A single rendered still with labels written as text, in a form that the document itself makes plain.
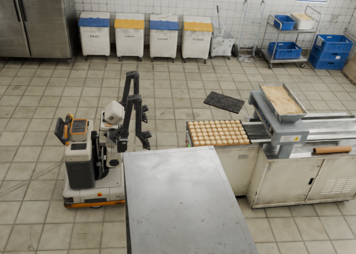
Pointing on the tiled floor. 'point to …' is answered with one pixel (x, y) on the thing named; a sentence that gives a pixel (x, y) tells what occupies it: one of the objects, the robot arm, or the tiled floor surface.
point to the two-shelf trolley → (295, 42)
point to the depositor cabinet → (303, 173)
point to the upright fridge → (37, 23)
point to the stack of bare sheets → (224, 102)
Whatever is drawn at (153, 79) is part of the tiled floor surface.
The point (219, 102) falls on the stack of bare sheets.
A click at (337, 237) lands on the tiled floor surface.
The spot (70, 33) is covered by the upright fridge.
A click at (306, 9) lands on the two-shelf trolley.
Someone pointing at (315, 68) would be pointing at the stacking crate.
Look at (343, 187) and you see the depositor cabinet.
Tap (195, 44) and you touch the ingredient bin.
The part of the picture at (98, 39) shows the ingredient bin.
